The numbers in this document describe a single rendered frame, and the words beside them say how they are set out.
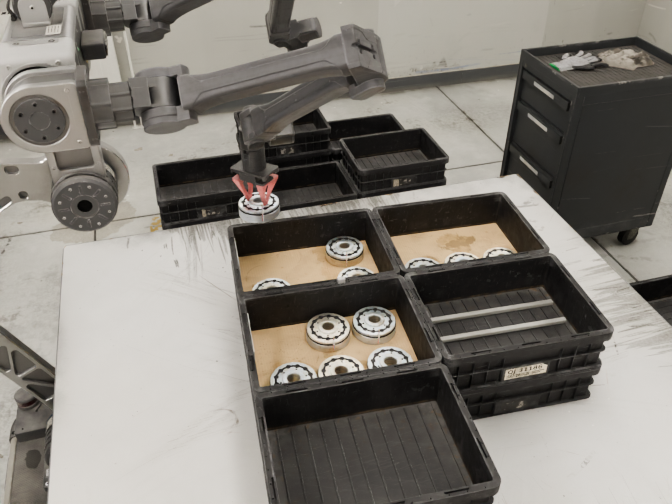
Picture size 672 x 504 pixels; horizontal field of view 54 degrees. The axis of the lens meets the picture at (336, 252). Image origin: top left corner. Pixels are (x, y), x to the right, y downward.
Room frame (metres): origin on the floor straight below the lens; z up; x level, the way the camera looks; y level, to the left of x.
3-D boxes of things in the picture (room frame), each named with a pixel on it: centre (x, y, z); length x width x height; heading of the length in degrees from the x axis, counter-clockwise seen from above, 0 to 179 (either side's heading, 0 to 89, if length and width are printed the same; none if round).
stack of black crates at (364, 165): (2.52, -0.25, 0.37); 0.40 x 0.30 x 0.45; 106
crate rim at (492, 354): (1.15, -0.39, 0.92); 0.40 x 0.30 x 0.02; 103
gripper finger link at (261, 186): (1.39, 0.19, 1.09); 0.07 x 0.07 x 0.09; 60
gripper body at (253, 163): (1.40, 0.20, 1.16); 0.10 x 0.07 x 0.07; 60
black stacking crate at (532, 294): (1.15, -0.39, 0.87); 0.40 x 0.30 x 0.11; 103
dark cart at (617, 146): (2.74, -1.17, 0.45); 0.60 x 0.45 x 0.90; 106
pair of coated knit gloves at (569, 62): (2.78, -1.04, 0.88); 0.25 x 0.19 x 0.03; 106
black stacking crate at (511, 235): (1.44, -0.32, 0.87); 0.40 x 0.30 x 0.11; 103
